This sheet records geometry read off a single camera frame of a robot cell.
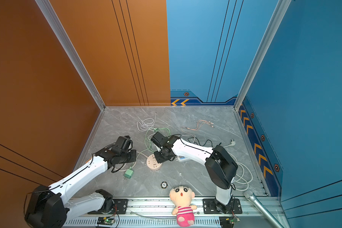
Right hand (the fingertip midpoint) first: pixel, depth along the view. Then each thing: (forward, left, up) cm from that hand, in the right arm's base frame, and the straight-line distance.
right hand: (159, 159), depth 84 cm
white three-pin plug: (+14, -49, -5) cm, 51 cm away
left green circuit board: (-30, +25, -8) cm, 39 cm away
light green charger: (-7, +18, -4) cm, 20 cm away
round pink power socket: (-1, +5, -4) cm, 6 cm away
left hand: (+3, +15, +1) cm, 15 cm away
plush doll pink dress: (-20, -13, +1) cm, 24 cm away
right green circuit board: (-29, -39, -7) cm, 49 cm away
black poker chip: (-13, -3, -7) cm, 15 cm away
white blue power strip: (+2, -14, -3) cm, 14 cm away
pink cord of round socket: (-7, +16, +10) cm, 20 cm away
